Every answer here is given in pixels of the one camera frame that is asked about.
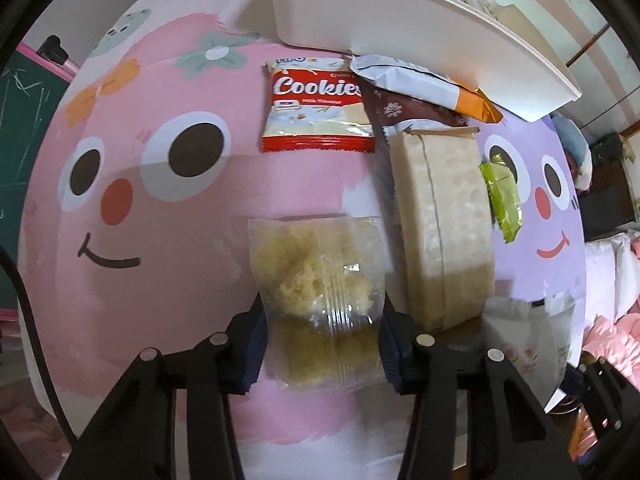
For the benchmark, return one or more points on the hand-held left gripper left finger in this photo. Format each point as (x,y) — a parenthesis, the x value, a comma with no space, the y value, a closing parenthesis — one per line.
(252,355)

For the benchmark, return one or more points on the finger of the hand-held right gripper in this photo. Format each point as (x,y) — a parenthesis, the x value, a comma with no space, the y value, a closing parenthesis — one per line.
(602,390)

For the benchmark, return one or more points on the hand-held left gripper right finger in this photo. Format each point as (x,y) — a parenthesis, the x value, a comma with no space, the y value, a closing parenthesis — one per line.
(395,355)

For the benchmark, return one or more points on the clear floss cake packet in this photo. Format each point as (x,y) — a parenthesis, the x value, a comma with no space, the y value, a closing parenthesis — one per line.
(310,270)

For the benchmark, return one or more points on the beige cake packet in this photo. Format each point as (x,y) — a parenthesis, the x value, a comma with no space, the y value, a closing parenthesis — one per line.
(440,235)

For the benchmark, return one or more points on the green snack packet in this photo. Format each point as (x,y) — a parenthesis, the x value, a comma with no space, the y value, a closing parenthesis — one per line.
(502,200)

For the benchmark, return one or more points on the brown and white snack packet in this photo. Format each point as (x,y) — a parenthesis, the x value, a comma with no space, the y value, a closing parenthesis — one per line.
(400,110)

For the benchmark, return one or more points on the red and white cookie packet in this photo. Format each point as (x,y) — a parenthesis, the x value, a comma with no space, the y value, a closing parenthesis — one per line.
(315,110)

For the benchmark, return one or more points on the white and orange snack packet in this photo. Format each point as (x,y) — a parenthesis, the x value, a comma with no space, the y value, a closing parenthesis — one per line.
(400,77)

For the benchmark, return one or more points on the white plastic bin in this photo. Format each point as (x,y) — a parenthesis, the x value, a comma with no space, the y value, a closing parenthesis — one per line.
(400,15)

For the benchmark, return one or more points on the small white snack packet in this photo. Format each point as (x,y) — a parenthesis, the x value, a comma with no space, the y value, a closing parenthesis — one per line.
(545,340)

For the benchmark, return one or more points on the cartoon printed tablecloth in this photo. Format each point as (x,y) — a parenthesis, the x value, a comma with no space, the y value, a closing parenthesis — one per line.
(175,260)

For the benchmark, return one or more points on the dark wooden nightstand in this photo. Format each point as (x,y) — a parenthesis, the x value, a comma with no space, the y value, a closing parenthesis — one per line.
(605,185)

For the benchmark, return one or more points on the black easel knob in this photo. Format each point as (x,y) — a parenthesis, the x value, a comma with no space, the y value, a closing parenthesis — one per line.
(52,50)

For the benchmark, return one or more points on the floral wardrobe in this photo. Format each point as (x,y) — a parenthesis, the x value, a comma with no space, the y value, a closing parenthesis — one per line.
(590,10)

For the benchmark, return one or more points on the green chalkboard with pink frame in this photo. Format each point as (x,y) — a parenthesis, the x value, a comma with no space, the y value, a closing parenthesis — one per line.
(25,135)

